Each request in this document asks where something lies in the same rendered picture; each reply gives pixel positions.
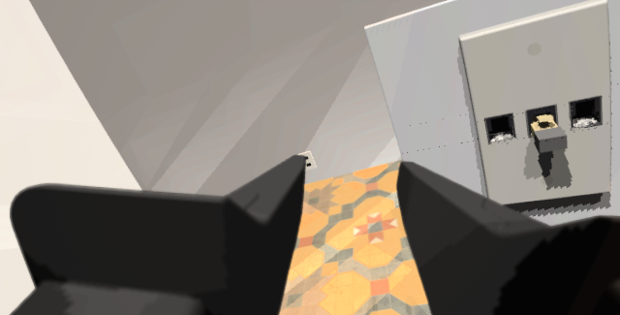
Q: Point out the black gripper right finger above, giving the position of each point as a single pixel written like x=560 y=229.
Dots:
x=477 y=257

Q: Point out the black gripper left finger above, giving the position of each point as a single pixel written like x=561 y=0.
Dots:
x=234 y=252

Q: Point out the black panel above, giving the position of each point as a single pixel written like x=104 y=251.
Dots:
x=462 y=80

